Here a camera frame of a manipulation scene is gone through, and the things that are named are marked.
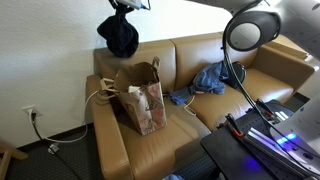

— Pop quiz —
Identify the black power cable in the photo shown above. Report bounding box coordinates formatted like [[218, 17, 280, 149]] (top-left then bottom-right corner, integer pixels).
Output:
[[30, 111, 82, 180]]

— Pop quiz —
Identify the white power cable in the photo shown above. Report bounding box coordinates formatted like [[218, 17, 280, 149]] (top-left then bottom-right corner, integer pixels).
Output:
[[29, 88, 102, 144]]

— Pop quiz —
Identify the blue cloth scrap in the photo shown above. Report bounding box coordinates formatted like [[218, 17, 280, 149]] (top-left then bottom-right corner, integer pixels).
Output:
[[162, 173, 185, 180]]

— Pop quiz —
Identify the dark ribbed cart panel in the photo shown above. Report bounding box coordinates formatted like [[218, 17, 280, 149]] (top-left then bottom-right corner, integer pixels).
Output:
[[173, 153, 222, 180]]

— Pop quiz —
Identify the wooden furniture leg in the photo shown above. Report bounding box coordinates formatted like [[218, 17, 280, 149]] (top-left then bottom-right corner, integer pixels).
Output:
[[0, 143, 30, 180]]

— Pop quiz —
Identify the black clamp orange trigger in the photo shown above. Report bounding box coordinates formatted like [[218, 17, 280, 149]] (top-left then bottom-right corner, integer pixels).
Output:
[[254, 98, 278, 118], [217, 113, 247, 138]]

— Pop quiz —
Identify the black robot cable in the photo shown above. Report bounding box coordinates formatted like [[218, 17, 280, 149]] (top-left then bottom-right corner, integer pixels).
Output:
[[221, 28, 320, 168]]

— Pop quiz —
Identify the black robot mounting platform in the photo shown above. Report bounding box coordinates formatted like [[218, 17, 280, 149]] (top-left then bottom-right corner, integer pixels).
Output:
[[199, 98, 320, 180]]

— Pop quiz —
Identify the tan leather couch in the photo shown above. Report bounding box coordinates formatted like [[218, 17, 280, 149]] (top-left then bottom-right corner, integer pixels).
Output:
[[85, 31, 320, 180]]

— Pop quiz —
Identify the thin white charger cable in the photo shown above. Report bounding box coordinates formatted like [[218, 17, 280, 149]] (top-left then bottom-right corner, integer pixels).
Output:
[[182, 94, 198, 117]]

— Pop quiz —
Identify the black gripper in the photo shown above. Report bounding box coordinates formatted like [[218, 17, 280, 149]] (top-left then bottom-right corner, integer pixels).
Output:
[[109, 0, 130, 10]]

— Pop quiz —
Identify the blue denim garment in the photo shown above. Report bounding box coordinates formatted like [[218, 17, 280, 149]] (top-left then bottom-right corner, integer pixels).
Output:
[[168, 59, 230, 106]]

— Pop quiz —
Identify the silver aluminium rail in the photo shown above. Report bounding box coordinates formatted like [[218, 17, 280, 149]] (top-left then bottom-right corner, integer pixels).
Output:
[[244, 126, 320, 180]]

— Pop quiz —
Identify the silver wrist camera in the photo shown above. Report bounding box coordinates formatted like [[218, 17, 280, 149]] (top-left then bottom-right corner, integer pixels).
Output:
[[123, 0, 151, 11]]

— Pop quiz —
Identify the black cloth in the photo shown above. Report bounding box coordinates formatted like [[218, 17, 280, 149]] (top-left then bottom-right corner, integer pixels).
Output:
[[96, 7, 140, 59]]

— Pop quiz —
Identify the white paper slip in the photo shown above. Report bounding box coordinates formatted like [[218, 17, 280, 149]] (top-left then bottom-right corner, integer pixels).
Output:
[[127, 85, 142, 94]]

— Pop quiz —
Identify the light wooden side table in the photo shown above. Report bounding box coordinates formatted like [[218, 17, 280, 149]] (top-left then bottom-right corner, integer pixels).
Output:
[[266, 33, 320, 62]]

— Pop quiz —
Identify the brown paper bag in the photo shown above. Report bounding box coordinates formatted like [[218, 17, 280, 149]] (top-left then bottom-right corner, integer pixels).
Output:
[[98, 56, 168, 137]]

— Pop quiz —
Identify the white wall outlet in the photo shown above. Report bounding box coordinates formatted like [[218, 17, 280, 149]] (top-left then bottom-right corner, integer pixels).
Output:
[[21, 104, 43, 118]]

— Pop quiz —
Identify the grey power adapter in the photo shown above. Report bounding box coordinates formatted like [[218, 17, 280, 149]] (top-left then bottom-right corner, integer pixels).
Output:
[[47, 143, 61, 155]]

